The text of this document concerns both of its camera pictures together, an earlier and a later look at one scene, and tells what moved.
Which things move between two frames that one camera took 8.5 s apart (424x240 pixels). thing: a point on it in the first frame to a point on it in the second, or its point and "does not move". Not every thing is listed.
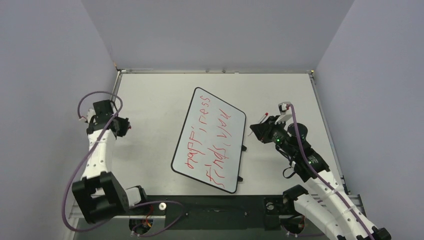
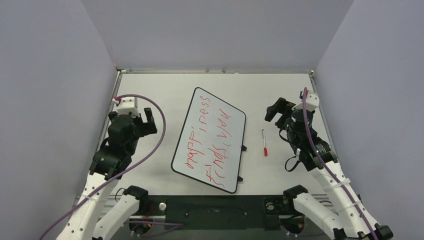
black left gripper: x=125 y=126 to x=146 y=128
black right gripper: x=269 y=129 to x=282 y=112
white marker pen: x=266 y=114 to x=265 y=148
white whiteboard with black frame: x=210 y=147 does not move
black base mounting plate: x=218 y=212 does not move
